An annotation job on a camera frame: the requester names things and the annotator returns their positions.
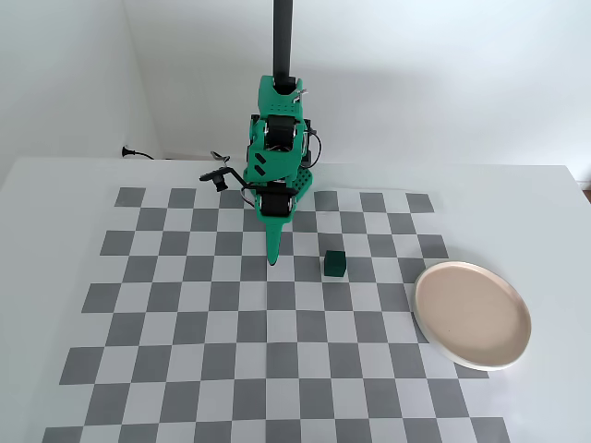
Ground dark green dice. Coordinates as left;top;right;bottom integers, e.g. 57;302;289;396
320;249;348;280

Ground black wrist camera board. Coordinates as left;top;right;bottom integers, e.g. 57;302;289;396
199;167;245;193

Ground green gripper with motor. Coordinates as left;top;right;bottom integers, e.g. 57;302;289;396
251;181;297;268

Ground grey checkerboard mat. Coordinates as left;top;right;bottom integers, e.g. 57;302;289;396
42;186;513;443

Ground black wall plug cable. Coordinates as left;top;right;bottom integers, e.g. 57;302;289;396
121;145;157;162

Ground black vertical pole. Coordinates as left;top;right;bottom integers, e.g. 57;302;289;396
271;0;296;90

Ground beige round plate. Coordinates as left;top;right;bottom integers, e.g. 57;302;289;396
413;259;533;372

